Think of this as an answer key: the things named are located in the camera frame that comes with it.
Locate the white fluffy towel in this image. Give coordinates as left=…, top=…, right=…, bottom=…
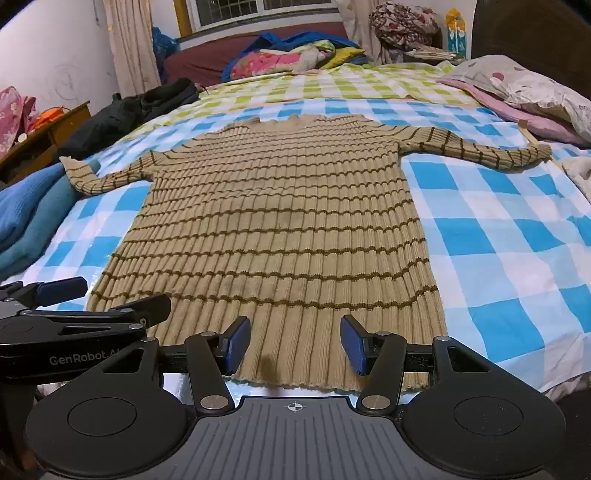
left=561, top=157, right=591, bottom=204

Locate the maroon sofa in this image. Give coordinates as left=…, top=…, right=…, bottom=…
left=164, top=21, right=352, bottom=88

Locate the blue checked plastic sheet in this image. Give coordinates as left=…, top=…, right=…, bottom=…
left=0, top=99, right=591, bottom=407

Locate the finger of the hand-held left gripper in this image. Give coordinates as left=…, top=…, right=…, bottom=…
left=0, top=277, right=88, bottom=319
left=18, top=294, right=171, bottom=348

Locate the dark floral cloth bundle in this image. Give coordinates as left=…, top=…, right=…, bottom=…
left=368, top=2, right=440, bottom=51

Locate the stack of papers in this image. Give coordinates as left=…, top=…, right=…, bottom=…
left=404, top=46, right=465, bottom=65

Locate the beige striped ribbed sweater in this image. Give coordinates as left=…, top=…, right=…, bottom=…
left=59, top=115, right=552, bottom=393

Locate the blue folded cloth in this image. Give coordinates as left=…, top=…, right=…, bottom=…
left=0, top=162, right=68, bottom=232

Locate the blue net bag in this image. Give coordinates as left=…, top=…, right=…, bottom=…
left=152, top=27, right=179, bottom=58

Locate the wooden desk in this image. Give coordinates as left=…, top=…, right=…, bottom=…
left=0, top=102, right=90, bottom=185

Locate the cream curtain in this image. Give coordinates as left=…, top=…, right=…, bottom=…
left=104, top=0, right=162, bottom=97
left=335, top=0, right=393, bottom=65

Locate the black jacket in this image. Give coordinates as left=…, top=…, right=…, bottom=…
left=58, top=78, right=201, bottom=160

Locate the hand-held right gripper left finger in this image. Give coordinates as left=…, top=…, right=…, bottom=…
left=99, top=316, right=252, bottom=415

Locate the teal folded cloth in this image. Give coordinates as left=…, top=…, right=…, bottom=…
left=0, top=159, right=100, bottom=282

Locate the green checked sheet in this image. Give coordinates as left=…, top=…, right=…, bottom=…
left=99, top=60, right=490, bottom=139

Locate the dark wooden headboard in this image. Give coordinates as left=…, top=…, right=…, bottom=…
left=471, top=0, right=591, bottom=93

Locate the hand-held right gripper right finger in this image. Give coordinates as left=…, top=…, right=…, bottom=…
left=339, top=315, right=492, bottom=415

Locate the white pillow with pink dots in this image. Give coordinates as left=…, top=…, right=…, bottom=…
left=445, top=54, right=591, bottom=139

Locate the orange item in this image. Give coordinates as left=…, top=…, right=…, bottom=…
left=34, top=106, right=70, bottom=127

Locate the barred window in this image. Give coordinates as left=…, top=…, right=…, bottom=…
left=173, top=0, right=342, bottom=35

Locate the pink floral quilt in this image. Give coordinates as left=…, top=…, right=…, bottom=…
left=229, top=48, right=333, bottom=79

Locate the pink floral cloth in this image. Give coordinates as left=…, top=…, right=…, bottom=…
left=0, top=85, right=40, bottom=158

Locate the beige strap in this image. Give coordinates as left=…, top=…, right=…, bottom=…
left=518, top=119, right=573, bottom=174

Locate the yellow pillow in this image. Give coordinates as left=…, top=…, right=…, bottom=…
left=323, top=46, right=366, bottom=70

